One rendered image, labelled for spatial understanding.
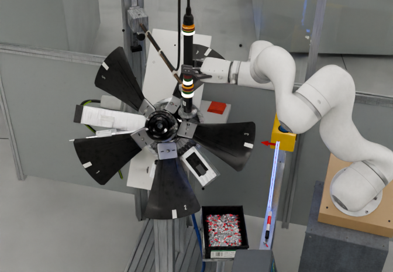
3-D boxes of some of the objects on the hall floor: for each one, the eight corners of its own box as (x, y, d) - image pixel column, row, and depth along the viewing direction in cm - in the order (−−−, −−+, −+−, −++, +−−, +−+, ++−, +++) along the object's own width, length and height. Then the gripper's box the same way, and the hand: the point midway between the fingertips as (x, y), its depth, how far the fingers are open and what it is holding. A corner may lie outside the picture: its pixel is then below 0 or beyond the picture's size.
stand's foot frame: (147, 227, 335) (146, 217, 330) (223, 241, 327) (223, 232, 322) (110, 316, 286) (109, 306, 281) (199, 336, 278) (199, 326, 273)
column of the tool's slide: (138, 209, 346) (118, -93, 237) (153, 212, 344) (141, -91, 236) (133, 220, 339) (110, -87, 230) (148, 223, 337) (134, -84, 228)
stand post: (158, 285, 302) (154, 155, 246) (175, 289, 300) (173, 158, 245) (156, 292, 298) (151, 162, 243) (172, 296, 296) (171, 165, 241)
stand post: (170, 252, 319) (167, 81, 250) (185, 255, 318) (187, 84, 248) (168, 259, 316) (164, 87, 246) (183, 262, 314) (184, 89, 245)
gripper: (238, 51, 201) (188, 44, 204) (230, 75, 188) (176, 68, 191) (237, 69, 206) (188, 62, 209) (228, 94, 193) (176, 86, 196)
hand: (188, 65), depth 200 cm, fingers closed on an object, 4 cm apart
